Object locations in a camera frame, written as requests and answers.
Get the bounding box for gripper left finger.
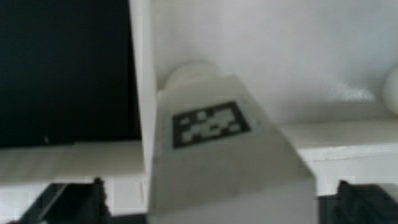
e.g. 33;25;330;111
19;178;111;224

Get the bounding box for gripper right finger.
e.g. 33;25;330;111
319;181;398;224

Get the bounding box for white table leg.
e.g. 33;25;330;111
148;62;319;224

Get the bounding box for white U-shaped fence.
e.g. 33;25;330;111
0;142;147;223

